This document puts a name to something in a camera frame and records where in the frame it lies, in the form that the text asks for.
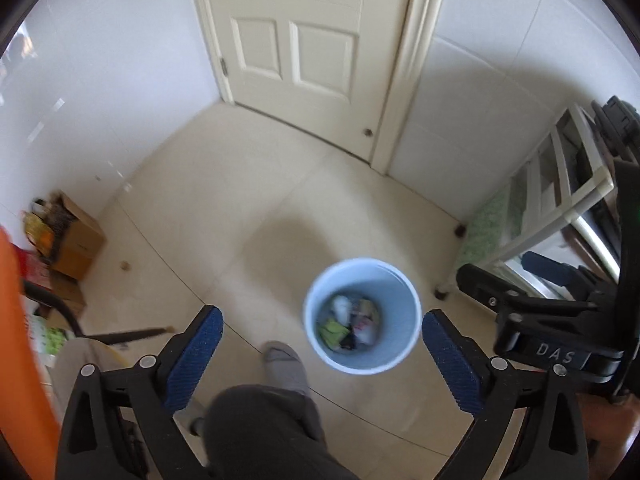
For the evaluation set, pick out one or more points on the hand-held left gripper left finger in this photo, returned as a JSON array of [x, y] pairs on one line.
[[197, 355]]

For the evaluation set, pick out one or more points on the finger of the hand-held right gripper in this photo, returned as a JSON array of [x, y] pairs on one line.
[[485, 290], [550, 270]]

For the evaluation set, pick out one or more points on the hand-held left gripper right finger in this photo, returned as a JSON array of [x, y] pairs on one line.
[[450, 360]]

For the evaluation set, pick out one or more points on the light blue plastic bin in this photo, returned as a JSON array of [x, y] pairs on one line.
[[395, 310]]

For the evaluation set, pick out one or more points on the stainless steel appliance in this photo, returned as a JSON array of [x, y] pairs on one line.
[[595, 240]]

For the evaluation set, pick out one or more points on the white shelf rack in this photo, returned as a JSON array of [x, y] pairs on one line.
[[550, 200]]

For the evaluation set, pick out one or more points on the black table leg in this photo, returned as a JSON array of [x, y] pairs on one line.
[[125, 335]]

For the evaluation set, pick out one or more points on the person's grey slipper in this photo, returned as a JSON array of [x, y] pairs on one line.
[[285, 365]]

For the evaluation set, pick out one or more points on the white red packet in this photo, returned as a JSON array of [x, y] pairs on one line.
[[366, 322]]

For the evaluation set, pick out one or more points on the person's grey trouser leg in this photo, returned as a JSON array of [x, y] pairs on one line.
[[265, 440]]

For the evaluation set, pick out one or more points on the beige board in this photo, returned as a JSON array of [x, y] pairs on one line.
[[82, 360]]

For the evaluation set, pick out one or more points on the green wrapper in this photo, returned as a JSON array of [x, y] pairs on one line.
[[334, 332]]

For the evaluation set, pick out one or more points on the green white box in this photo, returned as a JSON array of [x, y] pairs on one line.
[[49, 335]]

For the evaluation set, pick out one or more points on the black device on appliance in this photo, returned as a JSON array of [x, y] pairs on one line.
[[617, 125]]

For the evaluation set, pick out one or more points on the brown cardboard box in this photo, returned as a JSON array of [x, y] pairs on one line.
[[80, 245]]

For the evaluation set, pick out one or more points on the red box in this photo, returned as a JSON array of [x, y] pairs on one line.
[[31, 266]]

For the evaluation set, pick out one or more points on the yellow packets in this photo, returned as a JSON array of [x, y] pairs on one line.
[[37, 232]]

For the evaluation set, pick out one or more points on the white door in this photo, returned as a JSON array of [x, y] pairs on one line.
[[405, 85]]

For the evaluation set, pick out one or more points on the metal door hinge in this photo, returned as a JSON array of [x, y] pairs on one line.
[[224, 67]]

